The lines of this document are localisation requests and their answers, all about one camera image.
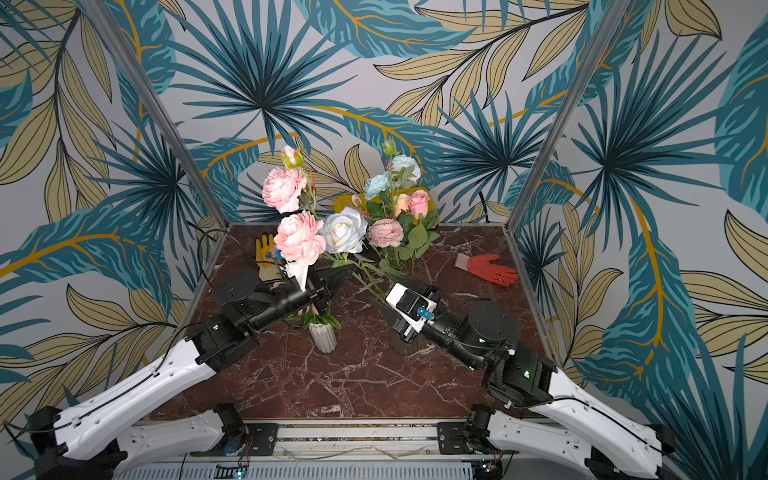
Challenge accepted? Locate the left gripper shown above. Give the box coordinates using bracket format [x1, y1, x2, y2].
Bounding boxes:
[248, 259, 357, 333]

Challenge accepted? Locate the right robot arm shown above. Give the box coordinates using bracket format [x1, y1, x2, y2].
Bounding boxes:
[386, 283, 675, 479]

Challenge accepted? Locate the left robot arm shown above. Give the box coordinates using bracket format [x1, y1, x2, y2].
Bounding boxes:
[29, 265, 355, 479]

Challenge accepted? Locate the glass vase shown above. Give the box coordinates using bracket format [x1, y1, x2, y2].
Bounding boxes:
[381, 267, 421, 356]

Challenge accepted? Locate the white ribbed vase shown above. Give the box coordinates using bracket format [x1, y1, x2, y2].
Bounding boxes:
[308, 323, 337, 354]

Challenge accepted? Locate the tulip bouquet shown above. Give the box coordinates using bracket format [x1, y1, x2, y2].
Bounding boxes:
[285, 305, 341, 330]

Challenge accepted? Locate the white rose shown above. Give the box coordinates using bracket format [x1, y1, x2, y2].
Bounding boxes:
[320, 207, 368, 254]

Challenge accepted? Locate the yellow work glove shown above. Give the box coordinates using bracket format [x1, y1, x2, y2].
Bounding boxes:
[254, 234, 281, 281]

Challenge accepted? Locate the red work glove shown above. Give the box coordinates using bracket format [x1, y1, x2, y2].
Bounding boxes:
[454, 253, 520, 287]

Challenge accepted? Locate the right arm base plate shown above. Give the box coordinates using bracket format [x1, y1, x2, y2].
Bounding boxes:
[436, 421, 481, 455]

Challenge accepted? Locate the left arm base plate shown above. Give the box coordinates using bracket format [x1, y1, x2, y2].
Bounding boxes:
[243, 422, 279, 457]

